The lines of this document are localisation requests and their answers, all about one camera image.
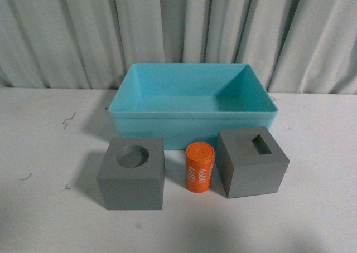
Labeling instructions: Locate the orange cylinder part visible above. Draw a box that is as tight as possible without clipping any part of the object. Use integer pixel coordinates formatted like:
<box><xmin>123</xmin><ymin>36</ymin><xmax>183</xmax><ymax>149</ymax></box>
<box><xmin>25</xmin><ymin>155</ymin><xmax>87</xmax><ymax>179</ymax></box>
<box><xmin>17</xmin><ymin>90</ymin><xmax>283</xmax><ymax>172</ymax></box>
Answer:
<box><xmin>186</xmin><ymin>142</ymin><xmax>215</xmax><ymax>193</ymax></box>

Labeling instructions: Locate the gray cube with round hole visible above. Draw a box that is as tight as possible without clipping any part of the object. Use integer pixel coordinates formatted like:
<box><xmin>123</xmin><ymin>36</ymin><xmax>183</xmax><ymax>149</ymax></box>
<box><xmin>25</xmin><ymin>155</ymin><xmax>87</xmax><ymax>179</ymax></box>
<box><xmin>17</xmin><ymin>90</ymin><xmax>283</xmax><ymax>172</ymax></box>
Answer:
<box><xmin>97</xmin><ymin>137</ymin><xmax>165</xmax><ymax>210</ymax></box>

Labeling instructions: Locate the gray cube with rectangular slot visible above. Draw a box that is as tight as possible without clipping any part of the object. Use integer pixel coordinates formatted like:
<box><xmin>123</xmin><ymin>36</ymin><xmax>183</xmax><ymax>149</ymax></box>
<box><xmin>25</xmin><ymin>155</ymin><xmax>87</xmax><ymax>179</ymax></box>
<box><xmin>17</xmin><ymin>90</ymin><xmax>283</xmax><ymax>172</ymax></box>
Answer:
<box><xmin>215</xmin><ymin>126</ymin><xmax>290</xmax><ymax>198</ymax></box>

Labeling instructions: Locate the light blue plastic box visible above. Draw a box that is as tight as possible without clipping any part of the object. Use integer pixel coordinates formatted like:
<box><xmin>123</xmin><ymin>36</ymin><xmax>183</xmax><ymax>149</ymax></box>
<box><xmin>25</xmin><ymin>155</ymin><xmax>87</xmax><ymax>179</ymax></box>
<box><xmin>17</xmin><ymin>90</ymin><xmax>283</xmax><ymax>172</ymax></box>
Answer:
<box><xmin>109</xmin><ymin>63</ymin><xmax>278</xmax><ymax>149</ymax></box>

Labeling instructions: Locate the white pleated curtain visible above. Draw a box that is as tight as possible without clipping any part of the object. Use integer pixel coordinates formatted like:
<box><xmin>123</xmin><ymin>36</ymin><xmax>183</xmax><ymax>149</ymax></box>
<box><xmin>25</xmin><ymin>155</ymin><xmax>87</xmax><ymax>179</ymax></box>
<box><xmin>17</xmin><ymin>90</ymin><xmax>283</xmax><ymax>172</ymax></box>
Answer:
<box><xmin>1</xmin><ymin>0</ymin><xmax>356</xmax><ymax>94</ymax></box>

